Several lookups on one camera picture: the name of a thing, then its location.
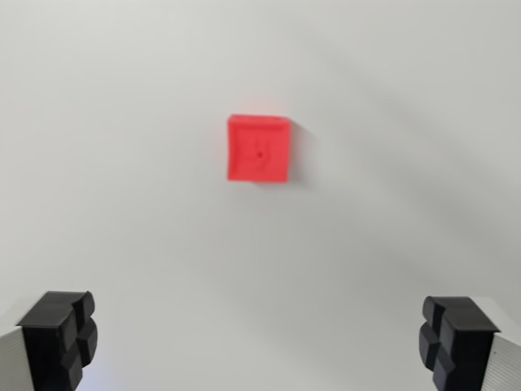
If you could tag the black padded gripper right finger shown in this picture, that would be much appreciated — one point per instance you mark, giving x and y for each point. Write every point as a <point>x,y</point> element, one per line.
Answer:
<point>464,342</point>

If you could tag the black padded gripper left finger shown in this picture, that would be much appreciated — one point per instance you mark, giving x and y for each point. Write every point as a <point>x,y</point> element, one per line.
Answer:
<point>49,338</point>

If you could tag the red studded cube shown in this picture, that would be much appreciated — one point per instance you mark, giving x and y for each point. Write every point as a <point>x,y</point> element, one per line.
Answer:
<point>258,148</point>

